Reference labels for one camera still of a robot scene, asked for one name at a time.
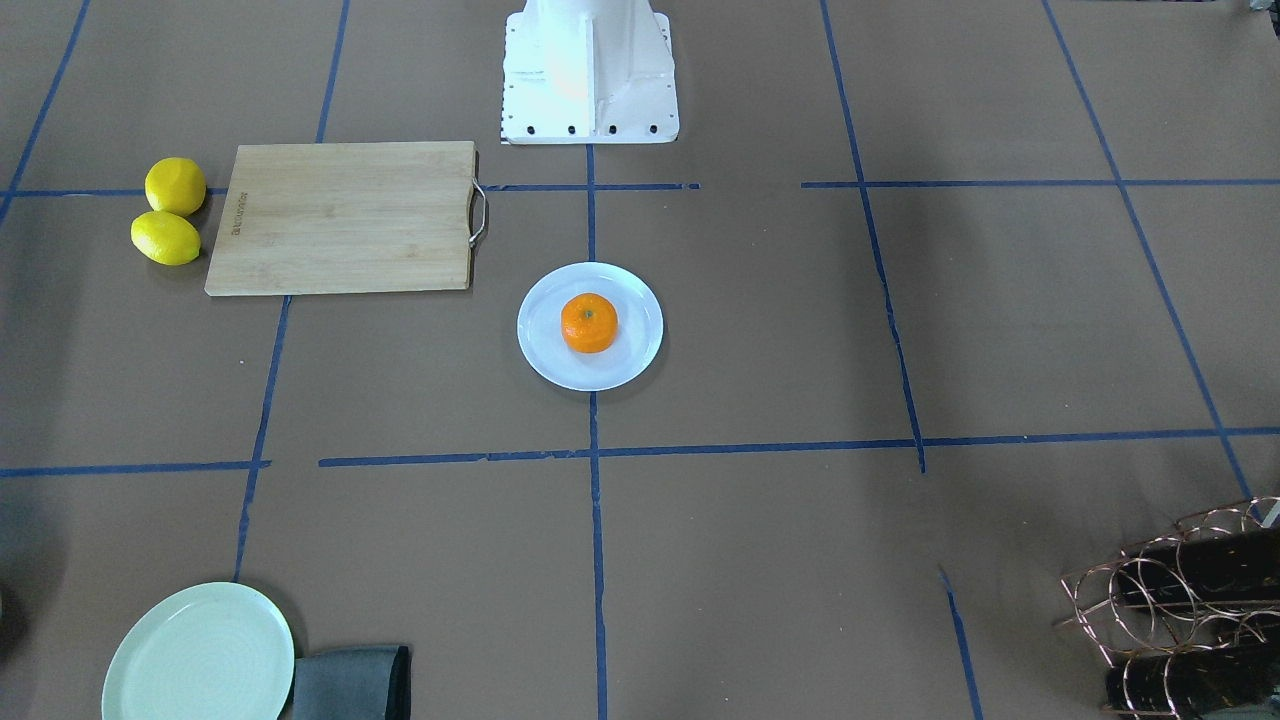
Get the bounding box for light blue plate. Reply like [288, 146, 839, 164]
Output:
[517, 263, 666, 392]

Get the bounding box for orange fruit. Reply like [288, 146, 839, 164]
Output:
[559, 292, 620, 354]

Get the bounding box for light green plate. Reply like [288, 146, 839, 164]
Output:
[100, 582, 294, 719]

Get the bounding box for bamboo cutting board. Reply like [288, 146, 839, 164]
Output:
[205, 141, 488, 297]

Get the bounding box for grey folded cloth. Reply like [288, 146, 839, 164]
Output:
[291, 644, 412, 719]

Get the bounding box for yellow lemon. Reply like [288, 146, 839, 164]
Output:
[143, 158, 209, 217]
[131, 210, 202, 266]

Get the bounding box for dark wine bottle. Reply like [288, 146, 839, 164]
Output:
[1114, 527, 1279, 609]
[1105, 644, 1279, 719]

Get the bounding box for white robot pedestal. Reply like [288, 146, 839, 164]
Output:
[500, 1, 681, 145]

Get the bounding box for copper wire bottle rack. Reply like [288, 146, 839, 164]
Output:
[1059, 496, 1279, 719]

